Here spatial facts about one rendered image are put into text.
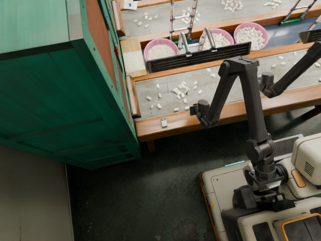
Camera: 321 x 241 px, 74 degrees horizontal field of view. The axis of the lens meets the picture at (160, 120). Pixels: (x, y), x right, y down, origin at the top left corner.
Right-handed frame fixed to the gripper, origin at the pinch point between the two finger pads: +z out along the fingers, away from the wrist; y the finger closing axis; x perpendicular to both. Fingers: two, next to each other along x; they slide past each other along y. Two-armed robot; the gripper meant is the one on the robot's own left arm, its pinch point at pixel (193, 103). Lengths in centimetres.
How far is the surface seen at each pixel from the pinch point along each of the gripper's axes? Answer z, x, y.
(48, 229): -22, 65, 115
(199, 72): 28.6, -8.2, -13.6
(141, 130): -0.6, 12.7, 37.6
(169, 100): 15.5, 2.6, 13.4
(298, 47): 31, -13, -93
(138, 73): 31.4, -15.2, 31.6
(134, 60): 41, -23, 32
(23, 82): -62, -52, 62
